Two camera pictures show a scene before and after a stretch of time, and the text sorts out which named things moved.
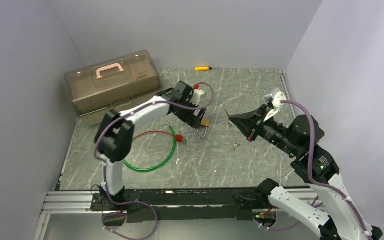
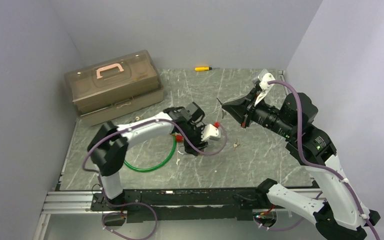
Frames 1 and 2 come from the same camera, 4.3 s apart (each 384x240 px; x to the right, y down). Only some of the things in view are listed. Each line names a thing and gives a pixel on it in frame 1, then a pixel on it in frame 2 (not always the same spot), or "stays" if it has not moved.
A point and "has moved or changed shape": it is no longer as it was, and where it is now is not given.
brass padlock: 205,122 has moved or changed shape
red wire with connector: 179,138 stays
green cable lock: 165,164 stays
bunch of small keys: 238,143 stays
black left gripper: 193,120 -> 201,145
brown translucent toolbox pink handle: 111,84 stays
